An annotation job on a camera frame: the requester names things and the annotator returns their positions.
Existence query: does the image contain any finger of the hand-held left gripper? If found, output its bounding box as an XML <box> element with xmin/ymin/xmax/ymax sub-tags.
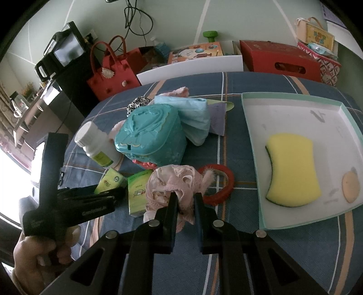
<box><xmin>58</xmin><ymin>186</ymin><xmax>127</xmax><ymax>205</ymax></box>

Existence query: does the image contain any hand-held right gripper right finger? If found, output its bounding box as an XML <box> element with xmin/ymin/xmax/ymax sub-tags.
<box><xmin>194</xmin><ymin>193</ymin><xmax>335</xmax><ymax>295</ymax></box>

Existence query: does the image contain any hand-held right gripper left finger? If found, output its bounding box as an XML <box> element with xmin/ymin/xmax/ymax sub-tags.
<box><xmin>38</xmin><ymin>192</ymin><xmax>179</xmax><ymax>295</ymax></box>

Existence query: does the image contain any pink lace cloth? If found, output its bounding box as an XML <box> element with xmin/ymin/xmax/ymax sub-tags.
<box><xmin>143</xmin><ymin>165</ymin><xmax>216</xmax><ymax>233</ymax></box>

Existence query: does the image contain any leopard print scrunchie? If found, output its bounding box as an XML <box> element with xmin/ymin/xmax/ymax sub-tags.
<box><xmin>127</xmin><ymin>96</ymin><xmax>152</xmax><ymax>117</ymax></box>

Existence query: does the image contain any person's left hand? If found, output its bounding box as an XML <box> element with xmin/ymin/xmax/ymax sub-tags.
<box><xmin>13</xmin><ymin>225</ymin><xmax>82</xmax><ymax>293</ymax></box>

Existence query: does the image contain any small green tissue packet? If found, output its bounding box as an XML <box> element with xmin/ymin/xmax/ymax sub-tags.
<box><xmin>93</xmin><ymin>168</ymin><xmax>128</xmax><ymax>195</ymax></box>

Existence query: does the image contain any large green tissue packet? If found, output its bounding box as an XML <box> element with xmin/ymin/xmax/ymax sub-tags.
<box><xmin>128</xmin><ymin>170</ymin><xmax>154</xmax><ymax>217</ymax></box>

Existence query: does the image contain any red white small toy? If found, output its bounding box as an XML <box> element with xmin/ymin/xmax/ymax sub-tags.
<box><xmin>132</xmin><ymin>159</ymin><xmax>155</xmax><ymax>170</ymax></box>

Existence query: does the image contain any white pill bottle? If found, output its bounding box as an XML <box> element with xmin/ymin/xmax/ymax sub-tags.
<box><xmin>74</xmin><ymin>121</ymin><xmax>124</xmax><ymax>171</ymax></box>

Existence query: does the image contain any blue plaid blanket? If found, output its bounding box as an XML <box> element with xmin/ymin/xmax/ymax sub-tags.
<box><xmin>61</xmin><ymin>71</ymin><xmax>363</xmax><ymax>295</ymax></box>

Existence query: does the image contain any teal pink notepad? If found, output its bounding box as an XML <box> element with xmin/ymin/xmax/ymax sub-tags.
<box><xmin>114</xmin><ymin>103</ymin><xmax>188</xmax><ymax>168</ymax></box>

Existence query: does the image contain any light blue folded cloth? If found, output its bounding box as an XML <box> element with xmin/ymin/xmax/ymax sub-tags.
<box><xmin>155</xmin><ymin>96</ymin><xmax>211</xmax><ymax>146</ymax></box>

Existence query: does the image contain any lavender paper card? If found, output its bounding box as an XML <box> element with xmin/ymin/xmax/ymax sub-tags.
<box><xmin>208</xmin><ymin>102</ymin><xmax>226</xmax><ymax>136</ymax></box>

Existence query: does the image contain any steel counter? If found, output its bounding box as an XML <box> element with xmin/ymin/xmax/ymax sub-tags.
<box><xmin>13</xmin><ymin>81</ymin><xmax>77</xmax><ymax>148</ymax></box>

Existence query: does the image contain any yellow sponge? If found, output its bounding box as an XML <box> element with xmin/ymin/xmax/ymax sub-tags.
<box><xmin>265</xmin><ymin>134</ymin><xmax>322</xmax><ymax>208</ymax></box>

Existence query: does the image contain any glass jar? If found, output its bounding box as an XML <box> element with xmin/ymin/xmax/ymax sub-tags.
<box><xmin>10</xmin><ymin>92</ymin><xmax>29</xmax><ymax>114</ymax></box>

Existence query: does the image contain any pink fuzzy cloth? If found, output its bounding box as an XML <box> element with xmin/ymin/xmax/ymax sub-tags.
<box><xmin>157</xmin><ymin>86</ymin><xmax>190</xmax><ymax>98</ymax></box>

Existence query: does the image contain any red felt handbag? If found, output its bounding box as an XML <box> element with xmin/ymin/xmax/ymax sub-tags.
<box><xmin>86</xmin><ymin>35</ymin><xmax>142</xmax><ymax>101</ymax></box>

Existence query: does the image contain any white foam board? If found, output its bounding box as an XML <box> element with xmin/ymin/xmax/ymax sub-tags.
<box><xmin>136</xmin><ymin>55</ymin><xmax>244</xmax><ymax>86</ymax></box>

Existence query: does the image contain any black countertop appliance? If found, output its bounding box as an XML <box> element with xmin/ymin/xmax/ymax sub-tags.
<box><xmin>34</xmin><ymin>21</ymin><xmax>87</xmax><ymax>80</ymax></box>

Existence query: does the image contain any orange toy box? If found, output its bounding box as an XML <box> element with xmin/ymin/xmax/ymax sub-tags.
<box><xmin>167</xmin><ymin>41</ymin><xmax>224</xmax><ymax>64</ymax></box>

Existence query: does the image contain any red cardboard box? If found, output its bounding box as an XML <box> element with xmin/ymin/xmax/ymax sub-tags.
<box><xmin>240</xmin><ymin>40</ymin><xmax>322</xmax><ymax>83</ymax></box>

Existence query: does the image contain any beige small bag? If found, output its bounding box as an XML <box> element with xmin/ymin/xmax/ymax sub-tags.
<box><xmin>295</xmin><ymin>16</ymin><xmax>335</xmax><ymax>50</ymax></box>

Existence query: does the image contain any red tape ring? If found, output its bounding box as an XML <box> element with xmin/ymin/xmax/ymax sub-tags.
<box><xmin>197</xmin><ymin>164</ymin><xmax>235</xmax><ymax>206</ymax></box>

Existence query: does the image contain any black cable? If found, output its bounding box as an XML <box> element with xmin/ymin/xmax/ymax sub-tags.
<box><xmin>124</xmin><ymin>0</ymin><xmax>154</xmax><ymax>47</ymax></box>

